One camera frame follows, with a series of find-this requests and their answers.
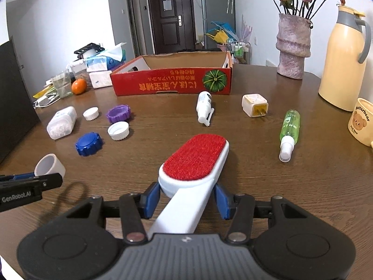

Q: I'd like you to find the white jar lid large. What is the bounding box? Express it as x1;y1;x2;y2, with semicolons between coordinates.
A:
107;121;130;141

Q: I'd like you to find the clear food container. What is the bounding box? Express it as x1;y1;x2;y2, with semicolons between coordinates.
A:
70;59;92;87

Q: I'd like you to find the orange fruit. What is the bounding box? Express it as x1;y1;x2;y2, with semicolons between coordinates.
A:
71;78;88;95

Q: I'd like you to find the white small cup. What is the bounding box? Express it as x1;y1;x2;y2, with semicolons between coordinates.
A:
34;154;66;178

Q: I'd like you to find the dark brown door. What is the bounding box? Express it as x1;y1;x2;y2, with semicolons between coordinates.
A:
148;0;195;54

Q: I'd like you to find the white plastic container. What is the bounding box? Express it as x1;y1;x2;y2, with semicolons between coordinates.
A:
46;106;77;140

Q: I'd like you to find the black monitor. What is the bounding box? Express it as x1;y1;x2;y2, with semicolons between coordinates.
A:
0;41;40;161

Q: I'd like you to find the white spray bottle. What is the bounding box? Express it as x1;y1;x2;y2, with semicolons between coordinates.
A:
196;91;214;127

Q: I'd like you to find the grey refrigerator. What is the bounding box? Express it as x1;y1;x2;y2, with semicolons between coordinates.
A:
202;0;236;49

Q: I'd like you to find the red cardboard box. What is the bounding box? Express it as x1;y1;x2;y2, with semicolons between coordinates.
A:
110;51;233;96

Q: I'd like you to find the blue jar lid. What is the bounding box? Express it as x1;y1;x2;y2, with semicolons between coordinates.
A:
75;132;103;157

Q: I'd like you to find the white charger with cable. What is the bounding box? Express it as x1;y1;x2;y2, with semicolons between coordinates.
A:
33;92;60;109

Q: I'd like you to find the cream thermos jug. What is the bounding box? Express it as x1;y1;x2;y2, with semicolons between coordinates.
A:
319;4;372;112

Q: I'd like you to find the cream plug adapter cube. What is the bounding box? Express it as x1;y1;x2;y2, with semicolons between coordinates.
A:
242;94;269;118

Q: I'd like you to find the metal trolley with bottles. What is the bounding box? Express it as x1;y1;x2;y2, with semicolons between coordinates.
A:
226;41;252;64

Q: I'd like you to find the blue tissue pack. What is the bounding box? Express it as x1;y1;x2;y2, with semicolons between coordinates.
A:
85;42;126;73

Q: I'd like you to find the green spray bottle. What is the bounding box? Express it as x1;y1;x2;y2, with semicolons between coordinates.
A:
279;109;301;162

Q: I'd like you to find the pink textured vase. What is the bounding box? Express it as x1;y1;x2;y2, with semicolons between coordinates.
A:
276;13;312;80

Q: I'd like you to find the white jar lid small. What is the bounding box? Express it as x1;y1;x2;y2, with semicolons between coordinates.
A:
83;107;99;121

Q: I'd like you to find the purple jar lid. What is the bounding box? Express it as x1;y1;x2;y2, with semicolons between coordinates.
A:
106;104;131;124

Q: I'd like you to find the cream bear mug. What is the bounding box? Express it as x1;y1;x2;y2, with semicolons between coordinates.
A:
348;98;373;147

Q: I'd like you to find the clear glass cup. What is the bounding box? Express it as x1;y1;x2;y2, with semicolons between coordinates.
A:
51;70;72;99

